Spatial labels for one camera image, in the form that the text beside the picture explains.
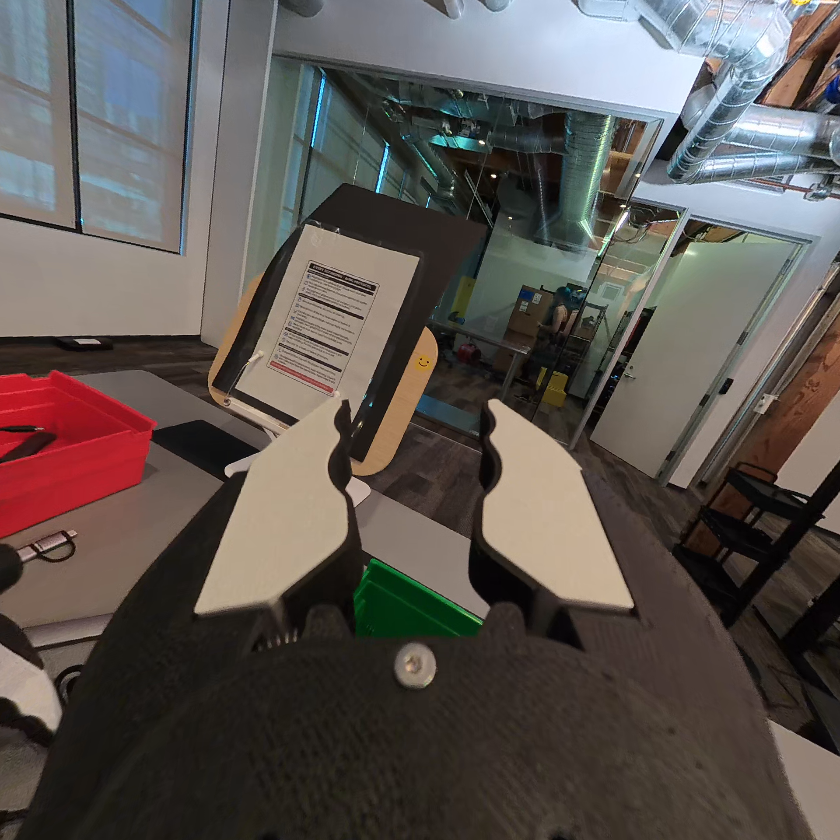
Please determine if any black metal pole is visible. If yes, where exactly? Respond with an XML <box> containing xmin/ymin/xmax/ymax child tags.
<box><xmin>718</xmin><ymin>459</ymin><xmax>840</xmax><ymax>631</ymax></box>

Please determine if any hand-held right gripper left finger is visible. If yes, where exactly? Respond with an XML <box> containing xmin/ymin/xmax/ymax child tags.
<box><xmin>194</xmin><ymin>395</ymin><xmax>363</xmax><ymax>647</ymax></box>

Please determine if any green plastic bin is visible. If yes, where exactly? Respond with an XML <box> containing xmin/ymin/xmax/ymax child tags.
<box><xmin>353</xmin><ymin>558</ymin><xmax>487</xmax><ymax>637</ymax></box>

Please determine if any red plastic bin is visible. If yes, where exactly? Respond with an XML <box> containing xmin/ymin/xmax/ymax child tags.
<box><xmin>0</xmin><ymin>369</ymin><xmax>157</xmax><ymax>539</ymax></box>

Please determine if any window blind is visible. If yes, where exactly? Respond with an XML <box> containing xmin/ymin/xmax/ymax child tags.
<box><xmin>0</xmin><ymin>0</ymin><xmax>198</xmax><ymax>253</ymax></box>

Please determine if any silver ventilation duct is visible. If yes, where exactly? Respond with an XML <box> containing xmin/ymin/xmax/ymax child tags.
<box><xmin>666</xmin><ymin>0</ymin><xmax>840</xmax><ymax>188</ymax></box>

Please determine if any cardboard box with blue label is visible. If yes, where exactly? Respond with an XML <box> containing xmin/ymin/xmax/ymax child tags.
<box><xmin>508</xmin><ymin>283</ymin><xmax>555</xmax><ymax>339</ymax></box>

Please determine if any white printed instruction sheet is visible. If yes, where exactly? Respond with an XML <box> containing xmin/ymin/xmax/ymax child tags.
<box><xmin>266</xmin><ymin>223</ymin><xmax>421</xmax><ymax>395</ymax></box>

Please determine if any plain cardboard box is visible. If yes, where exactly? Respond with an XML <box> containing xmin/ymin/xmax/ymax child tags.
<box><xmin>492</xmin><ymin>331</ymin><xmax>532</xmax><ymax>375</ymax></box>

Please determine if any metal handrail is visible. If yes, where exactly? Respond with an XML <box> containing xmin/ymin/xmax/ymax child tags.
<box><xmin>433</xmin><ymin>322</ymin><xmax>532</xmax><ymax>382</ymax></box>

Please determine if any wooden pillar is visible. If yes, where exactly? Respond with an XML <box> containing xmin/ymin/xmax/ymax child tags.
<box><xmin>712</xmin><ymin>315</ymin><xmax>840</xmax><ymax>513</ymax></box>

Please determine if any silver usb adapter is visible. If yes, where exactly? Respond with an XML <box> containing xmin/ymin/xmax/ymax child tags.
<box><xmin>13</xmin><ymin>529</ymin><xmax>80</xmax><ymax>564</ymax></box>

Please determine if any black display board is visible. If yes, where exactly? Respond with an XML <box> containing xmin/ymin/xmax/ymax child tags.
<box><xmin>213</xmin><ymin>184</ymin><xmax>490</xmax><ymax>463</ymax></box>

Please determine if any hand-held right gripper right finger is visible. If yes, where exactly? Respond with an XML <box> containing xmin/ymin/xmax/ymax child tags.
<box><xmin>468</xmin><ymin>398</ymin><xmax>635</xmax><ymax>634</ymax></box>

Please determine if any white door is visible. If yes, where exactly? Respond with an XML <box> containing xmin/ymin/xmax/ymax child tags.
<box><xmin>591</xmin><ymin>226</ymin><xmax>805</xmax><ymax>490</ymax></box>

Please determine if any white document stand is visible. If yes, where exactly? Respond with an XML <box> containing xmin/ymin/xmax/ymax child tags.
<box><xmin>223</xmin><ymin>351</ymin><xmax>371</xmax><ymax>506</ymax></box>

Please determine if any black utility cart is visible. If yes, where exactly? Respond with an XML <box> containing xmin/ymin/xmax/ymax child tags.
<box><xmin>676</xmin><ymin>462</ymin><xmax>828</xmax><ymax>624</ymax></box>

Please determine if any black desk mat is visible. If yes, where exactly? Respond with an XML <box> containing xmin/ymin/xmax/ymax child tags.
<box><xmin>151</xmin><ymin>420</ymin><xmax>260</xmax><ymax>480</ymax></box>

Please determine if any ribbed silver duct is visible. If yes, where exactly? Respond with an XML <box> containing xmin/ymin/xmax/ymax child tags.
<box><xmin>535</xmin><ymin>112</ymin><xmax>614</xmax><ymax>247</ymax></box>

